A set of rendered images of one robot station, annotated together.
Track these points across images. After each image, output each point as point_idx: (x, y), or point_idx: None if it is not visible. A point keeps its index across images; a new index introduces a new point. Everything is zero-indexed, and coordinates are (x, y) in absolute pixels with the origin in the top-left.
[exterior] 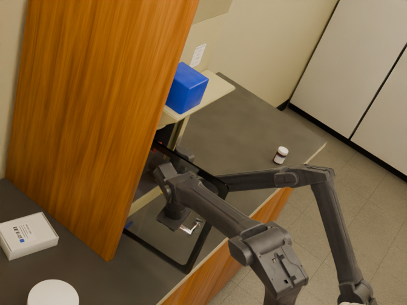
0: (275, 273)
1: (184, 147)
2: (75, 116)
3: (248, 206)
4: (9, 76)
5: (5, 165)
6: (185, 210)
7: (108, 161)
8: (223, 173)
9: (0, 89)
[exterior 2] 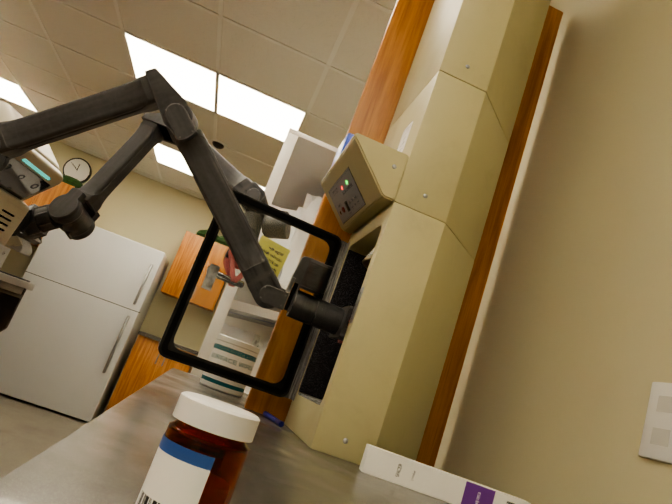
0: (163, 127)
1: (327, 265)
2: None
3: (140, 413)
4: (480, 322)
5: (444, 468)
6: None
7: None
8: (287, 473)
9: (471, 336)
